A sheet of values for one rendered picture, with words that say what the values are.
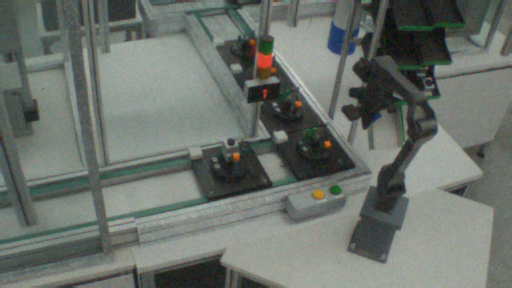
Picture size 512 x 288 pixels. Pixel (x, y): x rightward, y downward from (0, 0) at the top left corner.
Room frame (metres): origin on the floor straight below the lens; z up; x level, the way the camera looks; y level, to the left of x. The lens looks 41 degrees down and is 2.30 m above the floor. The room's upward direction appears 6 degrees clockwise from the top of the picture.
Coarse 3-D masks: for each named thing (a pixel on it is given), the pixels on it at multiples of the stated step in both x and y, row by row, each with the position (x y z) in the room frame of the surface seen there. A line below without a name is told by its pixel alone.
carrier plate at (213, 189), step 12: (204, 156) 1.42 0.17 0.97; (252, 156) 1.45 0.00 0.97; (204, 168) 1.36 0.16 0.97; (252, 168) 1.39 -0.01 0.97; (204, 180) 1.30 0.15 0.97; (216, 180) 1.31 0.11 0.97; (240, 180) 1.32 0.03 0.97; (252, 180) 1.33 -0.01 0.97; (264, 180) 1.33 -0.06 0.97; (204, 192) 1.25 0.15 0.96; (216, 192) 1.25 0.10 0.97; (228, 192) 1.26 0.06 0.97; (240, 192) 1.27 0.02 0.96
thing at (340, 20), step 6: (342, 0) 2.46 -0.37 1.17; (348, 0) 2.44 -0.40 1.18; (336, 6) 2.49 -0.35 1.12; (342, 6) 2.46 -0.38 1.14; (348, 6) 2.44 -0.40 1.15; (360, 6) 2.47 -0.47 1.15; (336, 12) 2.49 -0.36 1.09; (342, 12) 2.45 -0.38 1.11; (348, 12) 2.44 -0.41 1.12; (360, 12) 2.48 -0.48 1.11; (336, 18) 2.48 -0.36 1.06; (342, 18) 2.45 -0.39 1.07; (336, 24) 2.47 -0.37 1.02; (342, 24) 2.45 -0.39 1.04; (354, 24) 2.45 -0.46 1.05
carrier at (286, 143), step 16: (320, 128) 1.66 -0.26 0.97; (288, 144) 1.54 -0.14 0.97; (304, 144) 1.53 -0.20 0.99; (320, 144) 1.54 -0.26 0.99; (336, 144) 1.57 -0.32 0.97; (288, 160) 1.45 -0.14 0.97; (304, 160) 1.46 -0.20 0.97; (320, 160) 1.46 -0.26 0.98; (336, 160) 1.48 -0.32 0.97; (304, 176) 1.37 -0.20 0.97
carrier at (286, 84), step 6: (276, 66) 2.08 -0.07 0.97; (276, 72) 2.00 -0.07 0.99; (282, 72) 2.03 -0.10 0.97; (282, 78) 1.98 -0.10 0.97; (288, 78) 1.99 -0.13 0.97; (282, 84) 1.94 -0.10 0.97; (288, 84) 1.94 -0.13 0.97; (294, 84) 1.95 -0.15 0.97; (282, 90) 1.89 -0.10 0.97; (288, 90) 1.90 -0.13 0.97; (294, 90) 1.90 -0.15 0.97
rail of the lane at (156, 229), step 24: (360, 168) 1.46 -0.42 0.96; (264, 192) 1.28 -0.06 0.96; (288, 192) 1.30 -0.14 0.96; (360, 192) 1.43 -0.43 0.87; (168, 216) 1.12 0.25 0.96; (192, 216) 1.14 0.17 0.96; (216, 216) 1.17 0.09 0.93; (240, 216) 1.21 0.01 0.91; (264, 216) 1.25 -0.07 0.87; (144, 240) 1.06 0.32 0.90; (168, 240) 1.09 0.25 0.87
